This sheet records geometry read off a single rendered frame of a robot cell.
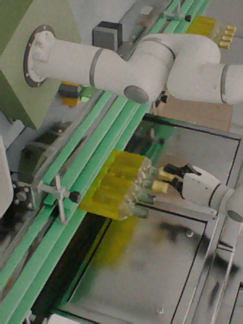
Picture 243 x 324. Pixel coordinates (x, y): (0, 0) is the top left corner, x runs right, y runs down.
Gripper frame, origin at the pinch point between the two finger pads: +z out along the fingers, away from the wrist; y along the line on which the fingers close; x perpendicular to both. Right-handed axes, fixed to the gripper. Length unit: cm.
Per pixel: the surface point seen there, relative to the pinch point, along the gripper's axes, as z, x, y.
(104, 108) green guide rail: 24.6, -0.1, 13.6
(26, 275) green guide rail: 6, 54, 3
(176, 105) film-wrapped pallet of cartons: 180, -329, -229
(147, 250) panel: -5.1, 19.0, -12.9
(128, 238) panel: 2.0, 18.4, -12.9
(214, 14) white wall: 235, -526, -194
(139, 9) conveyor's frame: 55, -62, 17
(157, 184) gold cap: 0.1, 7.2, 1.3
